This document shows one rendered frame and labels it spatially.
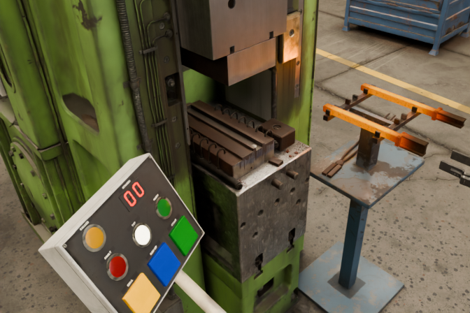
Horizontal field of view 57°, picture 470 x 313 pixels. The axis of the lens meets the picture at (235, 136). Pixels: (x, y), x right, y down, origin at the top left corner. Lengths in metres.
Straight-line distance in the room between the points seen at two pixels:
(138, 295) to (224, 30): 0.70
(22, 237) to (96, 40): 1.90
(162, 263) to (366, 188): 0.90
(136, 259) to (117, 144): 0.38
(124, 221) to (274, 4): 0.73
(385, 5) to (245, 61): 4.01
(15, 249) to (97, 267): 1.86
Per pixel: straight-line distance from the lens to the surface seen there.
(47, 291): 2.53
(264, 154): 1.52
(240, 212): 1.47
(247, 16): 1.25
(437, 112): 1.71
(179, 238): 1.14
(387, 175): 1.80
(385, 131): 1.55
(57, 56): 1.54
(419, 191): 3.01
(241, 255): 1.62
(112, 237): 1.02
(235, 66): 1.26
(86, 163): 1.74
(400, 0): 5.13
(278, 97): 1.69
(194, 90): 1.85
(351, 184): 1.73
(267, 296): 2.08
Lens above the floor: 1.84
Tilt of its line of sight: 33 degrees down
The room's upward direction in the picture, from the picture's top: 2 degrees counter-clockwise
